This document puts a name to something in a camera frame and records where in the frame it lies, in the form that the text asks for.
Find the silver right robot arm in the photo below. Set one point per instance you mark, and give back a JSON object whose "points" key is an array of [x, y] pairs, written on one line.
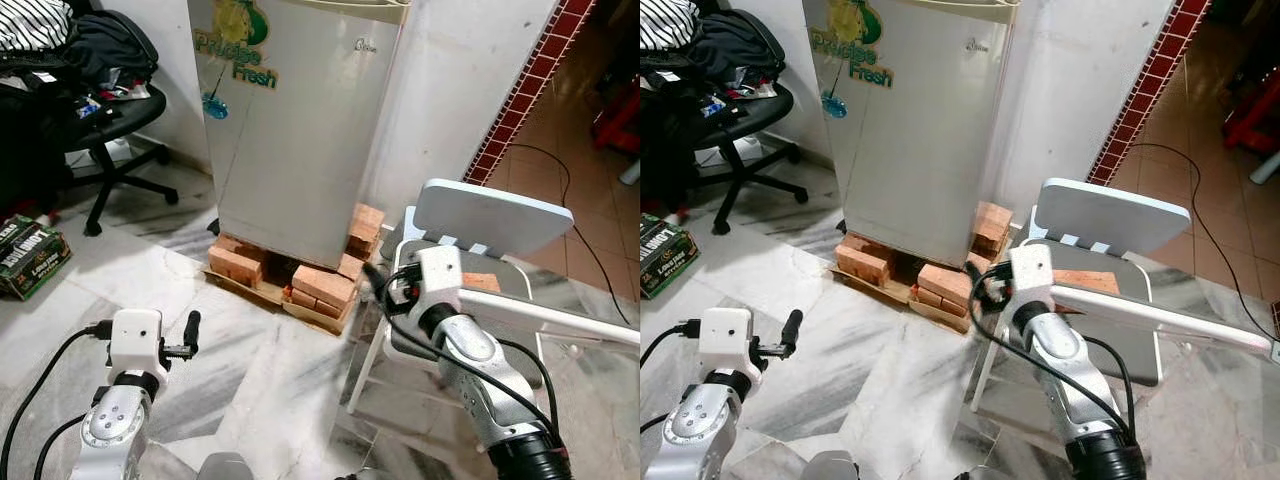
{"points": [[480, 370], [1075, 380]]}

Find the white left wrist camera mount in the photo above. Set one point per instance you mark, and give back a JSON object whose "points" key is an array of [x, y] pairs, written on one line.
{"points": [[136, 338], [725, 338]]}

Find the grey folding chair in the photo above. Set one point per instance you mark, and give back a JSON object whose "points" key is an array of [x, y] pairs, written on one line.
{"points": [[1170, 320], [540, 318]]}

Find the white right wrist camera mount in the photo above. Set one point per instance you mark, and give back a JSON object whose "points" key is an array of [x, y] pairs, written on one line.
{"points": [[440, 275], [1032, 275]]}

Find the dark green printed carton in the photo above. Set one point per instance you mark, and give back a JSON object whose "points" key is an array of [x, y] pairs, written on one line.
{"points": [[665, 255], [30, 260]]}

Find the grey mini fridge door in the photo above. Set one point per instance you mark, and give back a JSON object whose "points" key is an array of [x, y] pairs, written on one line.
{"points": [[300, 150], [920, 150]]}

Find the red plastic stool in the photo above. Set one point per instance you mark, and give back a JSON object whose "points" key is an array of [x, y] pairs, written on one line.
{"points": [[1255, 110], [615, 115]]}

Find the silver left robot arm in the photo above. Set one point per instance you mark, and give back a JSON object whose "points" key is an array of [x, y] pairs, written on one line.
{"points": [[700, 430], [110, 430]]}

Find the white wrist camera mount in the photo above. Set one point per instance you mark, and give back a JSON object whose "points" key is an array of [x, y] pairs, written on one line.
{"points": [[136, 338], [725, 338], [440, 275], [1032, 275]]}

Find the black white striped garment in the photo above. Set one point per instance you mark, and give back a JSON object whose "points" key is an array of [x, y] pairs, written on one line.
{"points": [[30, 20], [665, 20]]}

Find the light blue child chair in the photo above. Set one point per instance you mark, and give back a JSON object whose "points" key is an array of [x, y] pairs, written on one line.
{"points": [[490, 215], [1110, 215]]}

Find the black office chair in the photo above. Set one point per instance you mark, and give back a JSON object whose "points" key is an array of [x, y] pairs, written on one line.
{"points": [[750, 115], [130, 120]]}

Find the orange brick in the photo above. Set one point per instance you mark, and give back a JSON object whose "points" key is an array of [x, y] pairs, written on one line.
{"points": [[322, 288], [1088, 281], [945, 285], [992, 225], [482, 282], [366, 230], [862, 262], [235, 262]]}

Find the brown cardboard sheet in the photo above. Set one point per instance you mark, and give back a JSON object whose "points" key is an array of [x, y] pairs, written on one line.
{"points": [[262, 290], [900, 292]]}

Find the grey robot leg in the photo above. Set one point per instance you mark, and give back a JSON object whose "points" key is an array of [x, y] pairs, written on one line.
{"points": [[832, 468], [225, 468]]}

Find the black clothes pile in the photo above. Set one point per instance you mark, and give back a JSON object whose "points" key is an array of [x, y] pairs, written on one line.
{"points": [[735, 45], [110, 45]]}

